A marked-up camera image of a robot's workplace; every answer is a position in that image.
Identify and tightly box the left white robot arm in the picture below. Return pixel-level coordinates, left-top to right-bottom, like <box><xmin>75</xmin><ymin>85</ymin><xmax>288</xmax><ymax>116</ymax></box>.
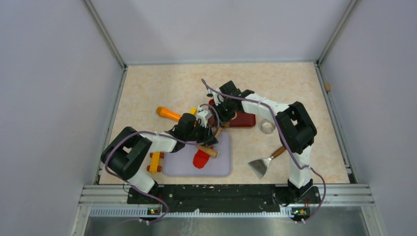
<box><xmin>100</xmin><ymin>110</ymin><xmax>218</xmax><ymax>203</ymax></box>

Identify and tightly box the red dough lump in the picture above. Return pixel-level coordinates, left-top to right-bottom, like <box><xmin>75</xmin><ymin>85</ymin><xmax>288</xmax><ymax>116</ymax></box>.
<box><xmin>193</xmin><ymin>150</ymin><xmax>210</xmax><ymax>169</ymax></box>

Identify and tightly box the wooden dough roller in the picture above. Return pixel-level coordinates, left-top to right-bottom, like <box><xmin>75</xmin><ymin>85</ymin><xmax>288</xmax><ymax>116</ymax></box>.
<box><xmin>197</xmin><ymin>122</ymin><xmax>230</xmax><ymax>158</ymax></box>

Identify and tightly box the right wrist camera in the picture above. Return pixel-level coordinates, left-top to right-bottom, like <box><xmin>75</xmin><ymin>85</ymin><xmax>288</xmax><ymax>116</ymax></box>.
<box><xmin>207</xmin><ymin>93</ymin><xmax>224</xmax><ymax>105</ymax></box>

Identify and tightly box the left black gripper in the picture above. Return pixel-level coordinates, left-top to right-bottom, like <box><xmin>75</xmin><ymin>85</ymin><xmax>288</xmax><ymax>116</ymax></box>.
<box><xmin>184</xmin><ymin>120</ymin><xmax>217</xmax><ymax>146</ymax></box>

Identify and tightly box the yellow toy car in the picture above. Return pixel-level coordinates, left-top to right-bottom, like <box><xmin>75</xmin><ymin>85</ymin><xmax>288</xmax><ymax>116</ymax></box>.
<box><xmin>147</xmin><ymin>152</ymin><xmax>165</xmax><ymax>174</ymax></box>

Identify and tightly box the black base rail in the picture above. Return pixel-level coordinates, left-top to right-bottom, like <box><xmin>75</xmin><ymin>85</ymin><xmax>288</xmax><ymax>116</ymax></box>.
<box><xmin>127</xmin><ymin>184</ymin><xmax>321</xmax><ymax>213</ymax></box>

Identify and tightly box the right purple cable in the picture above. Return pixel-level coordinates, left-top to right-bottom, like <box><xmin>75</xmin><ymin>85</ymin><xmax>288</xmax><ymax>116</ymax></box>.
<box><xmin>200</xmin><ymin>78</ymin><xmax>327</xmax><ymax>224</ymax></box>

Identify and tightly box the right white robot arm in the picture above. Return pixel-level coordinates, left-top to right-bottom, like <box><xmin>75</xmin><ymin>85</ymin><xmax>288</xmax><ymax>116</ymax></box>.
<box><xmin>207</xmin><ymin>81</ymin><xmax>317</xmax><ymax>203</ymax></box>

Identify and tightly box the metal ring cutter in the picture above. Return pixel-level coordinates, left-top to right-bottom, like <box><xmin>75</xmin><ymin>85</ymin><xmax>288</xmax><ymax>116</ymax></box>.
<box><xmin>260</xmin><ymin>119</ymin><xmax>276</xmax><ymax>135</ymax></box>

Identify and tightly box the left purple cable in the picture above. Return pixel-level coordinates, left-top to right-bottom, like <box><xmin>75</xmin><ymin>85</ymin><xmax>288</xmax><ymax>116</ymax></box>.
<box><xmin>103</xmin><ymin>103</ymin><xmax>222</xmax><ymax>225</ymax></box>

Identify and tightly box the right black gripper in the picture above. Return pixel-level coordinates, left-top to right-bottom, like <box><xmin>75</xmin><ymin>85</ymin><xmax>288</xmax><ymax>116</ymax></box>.
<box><xmin>210</xmin><ymin>100</ymin><xmax>235</xmax><ymax>128</ymax></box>

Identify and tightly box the dark red lacquer tray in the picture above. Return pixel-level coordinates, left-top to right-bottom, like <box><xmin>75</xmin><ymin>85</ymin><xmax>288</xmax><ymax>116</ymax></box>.
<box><xmin>208</xmin><ymin>99</ymin><xmax>256</xmax><ymax>128</ymax></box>

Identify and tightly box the orange plastic rolling pin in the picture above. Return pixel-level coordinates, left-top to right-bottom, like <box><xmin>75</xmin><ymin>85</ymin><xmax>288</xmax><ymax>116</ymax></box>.
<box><xmin>156</xmin><ymin>107</ymin><xmax>181</xmax><ymax>121</ymax></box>

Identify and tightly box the small yellow block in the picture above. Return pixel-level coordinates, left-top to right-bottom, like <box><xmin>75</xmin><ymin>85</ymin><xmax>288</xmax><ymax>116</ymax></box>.
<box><xmin>190</xmin><ymin>108</ymin><xmax>198</xmax><ymax>115</ymax></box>

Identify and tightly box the metal scraper wooden handle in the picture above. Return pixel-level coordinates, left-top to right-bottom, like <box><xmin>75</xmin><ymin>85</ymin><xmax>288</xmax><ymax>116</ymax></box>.
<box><xmin>247</xmin><ymin>147</ymin><xmax>286</xmax><ymax>179</ymax></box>

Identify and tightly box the purple cable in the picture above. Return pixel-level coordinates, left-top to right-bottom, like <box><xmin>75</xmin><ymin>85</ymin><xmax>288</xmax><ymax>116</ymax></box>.
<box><xmin>103</xmin><ymin>103</ymin><xmax>222</xmax><ymax>225</ymax></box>
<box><xmin>200</xmin><ymin>78</ymin><xmax>327</xmax><ymax>224</ymax></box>

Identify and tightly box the lavender plastic tray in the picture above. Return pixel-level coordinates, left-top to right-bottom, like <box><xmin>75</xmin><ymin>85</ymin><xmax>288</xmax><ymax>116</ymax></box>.
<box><xmin>162</xmin><ymin>131</ymin><xmax>232</xmax><ymax>177</ymax></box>

